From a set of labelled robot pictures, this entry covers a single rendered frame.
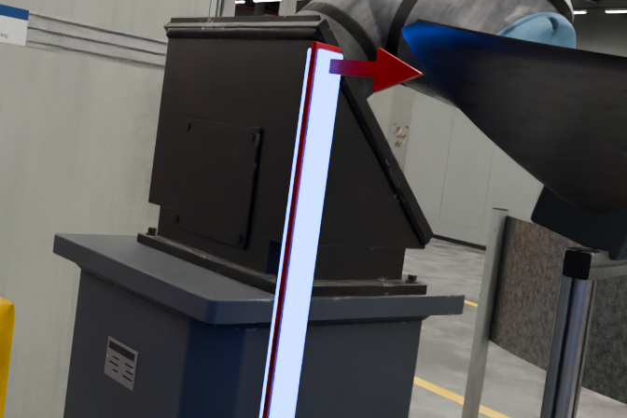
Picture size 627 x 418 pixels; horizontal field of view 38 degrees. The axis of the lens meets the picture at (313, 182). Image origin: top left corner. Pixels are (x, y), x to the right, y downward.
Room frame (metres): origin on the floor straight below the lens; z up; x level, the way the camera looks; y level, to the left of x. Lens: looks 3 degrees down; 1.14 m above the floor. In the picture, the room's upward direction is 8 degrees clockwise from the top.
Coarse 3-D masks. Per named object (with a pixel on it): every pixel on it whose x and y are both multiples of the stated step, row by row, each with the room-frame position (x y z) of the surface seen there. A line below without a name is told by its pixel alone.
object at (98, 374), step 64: (64, 256) 0.91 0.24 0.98; (128, 256) 0.86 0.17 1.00; (128, 320) 0.83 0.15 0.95; (192, 320) 0.75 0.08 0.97; (256, 320) 0.73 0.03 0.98; (320, 320) 0.78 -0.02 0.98; (384, 320) 0.84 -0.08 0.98; (128, 384) 0.81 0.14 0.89; (192, 384) 0.75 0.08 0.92; (256, 384) 0.76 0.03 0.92; (320, 384) 0.80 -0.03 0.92; (384, 384) 0.85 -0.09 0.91
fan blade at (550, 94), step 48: (432, 48) 0.39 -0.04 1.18; (480, 48) 0.37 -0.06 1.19; (528, 48) 0.35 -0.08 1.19; (480, 96) 0.43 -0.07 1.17; (528, 96) 0.41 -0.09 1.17; (576, 96) 0.40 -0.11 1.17; (624, 96) 0.38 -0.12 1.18; (528, 144) 0.48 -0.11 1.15; (576, 144) 0.46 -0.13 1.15; (624, 144) 0.45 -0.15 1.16; (576, 192) 0.52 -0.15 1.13; (624, 192) 0.51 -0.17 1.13
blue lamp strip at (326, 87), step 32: (320, 64) 0.50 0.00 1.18; (320, 96) 0.50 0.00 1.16; (320, 128) 0.51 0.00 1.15; (320, 160) 0.51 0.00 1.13; (320, 192) 0.51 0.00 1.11; (288, 288) 0.50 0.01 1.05; (288, 320) 0.50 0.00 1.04; (288, 352) 0.51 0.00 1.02; (288, 384) 0.51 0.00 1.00; (288, 416) 0.51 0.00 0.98
